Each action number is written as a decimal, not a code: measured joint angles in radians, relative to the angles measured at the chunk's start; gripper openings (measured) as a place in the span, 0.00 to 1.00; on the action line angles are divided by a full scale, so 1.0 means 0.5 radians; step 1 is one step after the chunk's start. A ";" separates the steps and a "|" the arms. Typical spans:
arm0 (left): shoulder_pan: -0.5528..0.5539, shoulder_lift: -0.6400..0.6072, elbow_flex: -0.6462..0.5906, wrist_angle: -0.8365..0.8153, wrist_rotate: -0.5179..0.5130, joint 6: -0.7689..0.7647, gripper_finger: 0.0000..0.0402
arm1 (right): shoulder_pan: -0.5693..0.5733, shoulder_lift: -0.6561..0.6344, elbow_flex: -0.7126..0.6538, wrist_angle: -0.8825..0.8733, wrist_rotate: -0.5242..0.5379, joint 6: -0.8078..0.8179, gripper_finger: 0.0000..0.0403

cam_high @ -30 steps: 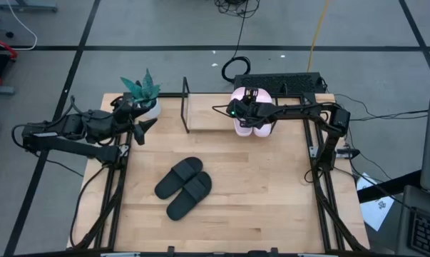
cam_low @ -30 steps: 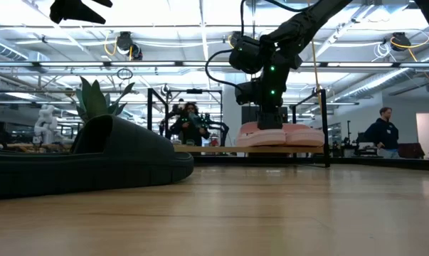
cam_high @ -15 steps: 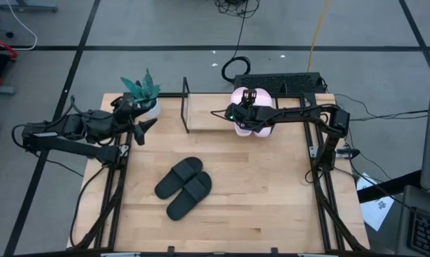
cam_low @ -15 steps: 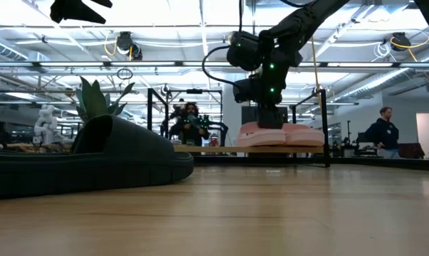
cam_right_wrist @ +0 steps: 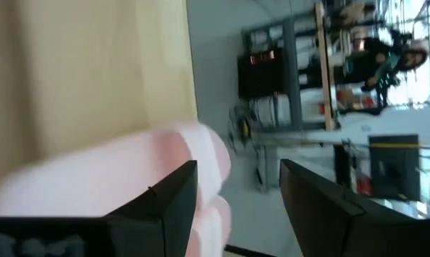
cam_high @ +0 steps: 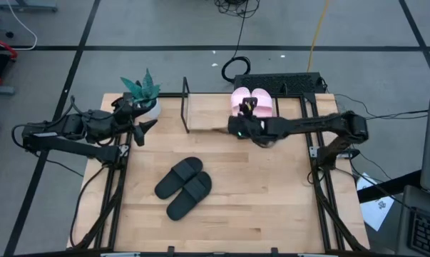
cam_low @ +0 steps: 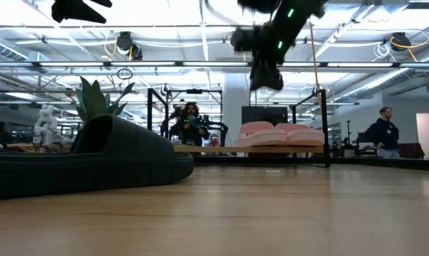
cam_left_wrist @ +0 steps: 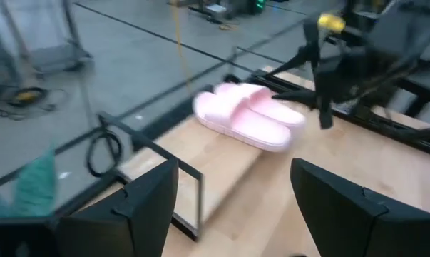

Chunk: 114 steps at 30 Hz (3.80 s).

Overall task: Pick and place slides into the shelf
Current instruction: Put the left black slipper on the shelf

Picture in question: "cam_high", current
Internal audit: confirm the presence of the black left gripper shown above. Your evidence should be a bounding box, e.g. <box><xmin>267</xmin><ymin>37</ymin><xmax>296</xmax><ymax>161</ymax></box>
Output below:
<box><xmin>86</xmin><ymin>106</ymin><xmax>159</xmax><ymax>147</ymax></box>

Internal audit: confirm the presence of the white plant pot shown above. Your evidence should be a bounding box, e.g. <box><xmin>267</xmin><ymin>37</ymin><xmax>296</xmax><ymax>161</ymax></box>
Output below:
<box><xmin>139</xmin><ymin>98</ymin><xmax>163</xmax><ymax>121</ymax></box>

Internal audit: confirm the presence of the teal artificial plant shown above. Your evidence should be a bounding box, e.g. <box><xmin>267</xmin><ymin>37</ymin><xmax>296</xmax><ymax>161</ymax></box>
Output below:
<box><xmin>120</xmin><ymin>68</ymin><xmax>162</xmax><ymax>108</ymax></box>

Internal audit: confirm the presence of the black mesh computer case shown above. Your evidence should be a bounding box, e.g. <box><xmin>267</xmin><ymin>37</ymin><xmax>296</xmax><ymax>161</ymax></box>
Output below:
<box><xmin>233</xmin><ymin>72</ymin><xmax>326</xmax><ymax>96</ymax></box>

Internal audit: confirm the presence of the black metal beam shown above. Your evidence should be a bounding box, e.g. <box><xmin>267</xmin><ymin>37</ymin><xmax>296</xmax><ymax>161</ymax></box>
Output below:
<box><xmin>357</xmin><ymin>169</ymin><xmax>423</xmax><ymax>203</ymax></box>

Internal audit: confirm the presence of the white paper sheet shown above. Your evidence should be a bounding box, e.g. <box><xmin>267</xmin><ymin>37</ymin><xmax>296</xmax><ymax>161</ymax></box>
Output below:
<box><xmin>356</xmin><ymin>172</ymin><xmax>395</xmax><ymax>232</ymax></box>

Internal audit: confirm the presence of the red black cart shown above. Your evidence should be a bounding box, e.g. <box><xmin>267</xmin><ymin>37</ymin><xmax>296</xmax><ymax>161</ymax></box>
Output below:
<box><xmin>0</xmin><ymin>34</ymin><xmax>19</xmax><ymax>96</ymax></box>

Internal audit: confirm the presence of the grey cart base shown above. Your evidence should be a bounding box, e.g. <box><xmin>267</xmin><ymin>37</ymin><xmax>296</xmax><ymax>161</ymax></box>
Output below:
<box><xmin>0</xmin><ymin>0</ymin><xmax>58</xmax><ymax>12</ymax></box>

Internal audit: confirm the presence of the wooden shelf with black frame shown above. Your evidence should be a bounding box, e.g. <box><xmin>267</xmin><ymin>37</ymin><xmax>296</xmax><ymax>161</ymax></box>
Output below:
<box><xmin>180</xmin><ymin>76</ymin><xmax>282</xmax><ymax>135</ymax></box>

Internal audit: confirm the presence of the black coiled cable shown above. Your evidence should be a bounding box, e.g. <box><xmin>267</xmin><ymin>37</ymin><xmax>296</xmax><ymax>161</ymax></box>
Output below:
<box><xmin>220</xmin><ymin>14</ymin><xmax>252</xmax><ymax>84</ymax></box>

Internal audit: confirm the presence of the yellow floor cable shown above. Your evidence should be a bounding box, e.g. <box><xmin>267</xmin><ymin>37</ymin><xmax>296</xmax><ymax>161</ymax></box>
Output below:
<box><xmin>306</xmin><ymin>0</ymin><xmax>330</xmax><ymax>74</ymax></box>

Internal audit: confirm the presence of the black cable tangle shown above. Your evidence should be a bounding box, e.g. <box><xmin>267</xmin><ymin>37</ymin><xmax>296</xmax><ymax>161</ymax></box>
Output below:
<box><xmin>213</xmin><ymin>0</ymin><xmax>261</xmax><ymax>19</ymax></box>

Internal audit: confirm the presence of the white floor cable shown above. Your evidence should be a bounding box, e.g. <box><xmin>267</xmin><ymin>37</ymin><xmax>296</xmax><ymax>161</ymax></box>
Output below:
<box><xmin>6</xmin><ymin>0</ymin><xmax>38</xmax><ymax>51</ymax></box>

